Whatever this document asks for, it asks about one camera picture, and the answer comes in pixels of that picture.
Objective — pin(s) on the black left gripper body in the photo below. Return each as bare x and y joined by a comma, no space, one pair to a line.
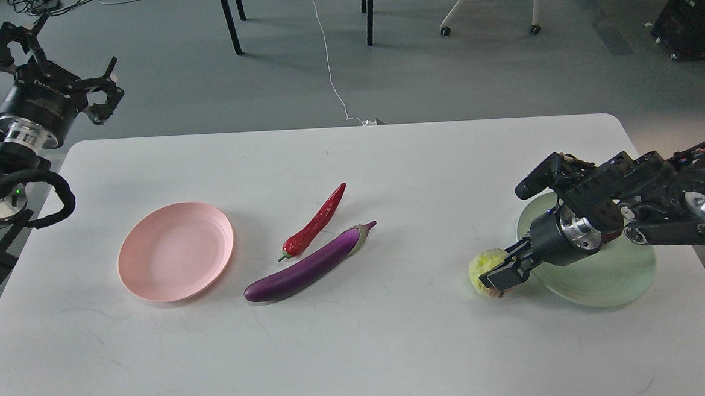
42,103

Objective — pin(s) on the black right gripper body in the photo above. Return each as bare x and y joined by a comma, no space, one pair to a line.
558,236

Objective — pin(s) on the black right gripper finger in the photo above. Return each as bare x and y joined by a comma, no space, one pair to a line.
522,247
513,271

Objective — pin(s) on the purple eggplant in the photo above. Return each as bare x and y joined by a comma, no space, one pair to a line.
298,276

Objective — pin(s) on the red pomegranate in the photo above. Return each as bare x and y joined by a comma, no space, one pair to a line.
611,236

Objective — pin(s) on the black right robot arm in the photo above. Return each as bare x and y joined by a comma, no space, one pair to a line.
648,200

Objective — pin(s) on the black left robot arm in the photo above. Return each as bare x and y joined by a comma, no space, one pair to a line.
31,194

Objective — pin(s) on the green plate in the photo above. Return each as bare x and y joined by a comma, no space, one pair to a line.
618,274

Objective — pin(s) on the pink plate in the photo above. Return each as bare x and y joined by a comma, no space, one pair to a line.
176,252

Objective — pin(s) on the black table leg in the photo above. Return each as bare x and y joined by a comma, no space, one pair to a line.
368,9
240,10
234,37

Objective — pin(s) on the red chili pepper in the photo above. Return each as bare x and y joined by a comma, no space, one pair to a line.
297,243

